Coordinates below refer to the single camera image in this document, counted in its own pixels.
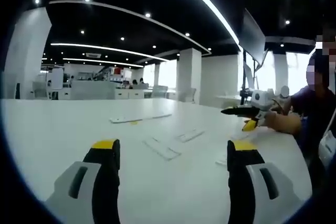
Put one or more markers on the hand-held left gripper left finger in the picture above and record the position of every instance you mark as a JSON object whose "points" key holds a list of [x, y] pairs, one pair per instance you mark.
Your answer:
{"points": [[78, 179]]}

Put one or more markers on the person in dark shirt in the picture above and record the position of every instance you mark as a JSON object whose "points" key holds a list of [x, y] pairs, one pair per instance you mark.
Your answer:
{"points": [[315, 108]]}

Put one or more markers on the white mobile whiteboard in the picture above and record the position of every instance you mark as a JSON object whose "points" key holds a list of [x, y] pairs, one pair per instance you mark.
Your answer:
{"points": [[55, 78]]}

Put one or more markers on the small white plastic piece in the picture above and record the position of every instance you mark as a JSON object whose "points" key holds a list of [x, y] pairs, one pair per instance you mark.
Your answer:
{"points": [[221, 162]]}

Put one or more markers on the grey office chair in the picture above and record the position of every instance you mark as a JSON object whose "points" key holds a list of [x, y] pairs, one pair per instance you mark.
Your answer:
{"points": [[40, 90], [189, 95], [159, 91]]}

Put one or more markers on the dark computer monitor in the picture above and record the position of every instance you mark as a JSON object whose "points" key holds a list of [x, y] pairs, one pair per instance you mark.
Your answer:
{"points": [[253, 37]]}

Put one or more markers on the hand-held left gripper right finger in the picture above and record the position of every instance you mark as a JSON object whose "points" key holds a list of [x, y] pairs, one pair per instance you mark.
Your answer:
{"points": [[265, 182]]}

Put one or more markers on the white drawer cabinet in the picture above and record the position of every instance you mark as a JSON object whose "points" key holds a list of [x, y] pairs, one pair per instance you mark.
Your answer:
{"points": [[129, 94]]}

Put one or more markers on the person's right hand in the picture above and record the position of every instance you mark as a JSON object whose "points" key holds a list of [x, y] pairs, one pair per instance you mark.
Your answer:
{"points": [[273, 120]]}

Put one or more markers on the small yellow plastic piece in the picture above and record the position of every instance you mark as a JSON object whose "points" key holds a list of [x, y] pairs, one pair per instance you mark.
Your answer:
{"points": [[134, 123]]}

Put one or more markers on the white socket holder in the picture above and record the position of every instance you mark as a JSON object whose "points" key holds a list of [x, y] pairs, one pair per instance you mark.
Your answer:
{"points": [[190, 135]]}

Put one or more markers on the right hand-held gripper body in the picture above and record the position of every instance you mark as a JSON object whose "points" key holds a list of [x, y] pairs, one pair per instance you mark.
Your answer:
{"points": [[260, 100]]}

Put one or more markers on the white chest device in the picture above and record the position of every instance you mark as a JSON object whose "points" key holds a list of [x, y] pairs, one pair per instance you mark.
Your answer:
{"points": [[328, 145]]}

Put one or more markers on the long white plastic strip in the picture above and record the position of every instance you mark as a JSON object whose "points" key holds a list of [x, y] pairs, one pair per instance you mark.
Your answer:
{"points": [[140, 117]]}

